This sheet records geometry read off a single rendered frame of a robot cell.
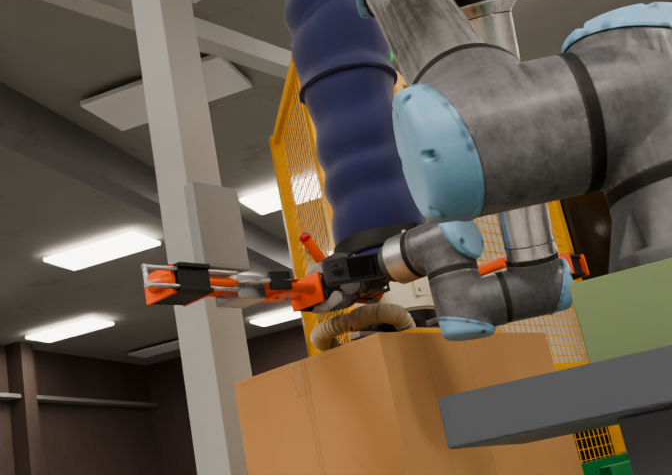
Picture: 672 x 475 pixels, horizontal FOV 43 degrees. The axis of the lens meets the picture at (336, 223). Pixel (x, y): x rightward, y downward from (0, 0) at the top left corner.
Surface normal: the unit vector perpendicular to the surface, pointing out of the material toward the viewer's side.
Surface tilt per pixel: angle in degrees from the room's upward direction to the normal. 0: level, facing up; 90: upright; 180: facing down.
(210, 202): 90
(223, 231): 90
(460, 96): 70
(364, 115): 76
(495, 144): 113
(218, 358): 90
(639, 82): 91
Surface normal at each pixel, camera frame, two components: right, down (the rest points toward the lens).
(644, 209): -0.80, -0.33
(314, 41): -0.48, -0.07
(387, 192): 0.12, -0.55
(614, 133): 0.07, 0.27
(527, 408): -0.32, -0.23
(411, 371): 0.72, -0.34
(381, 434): -0.67, -0.09
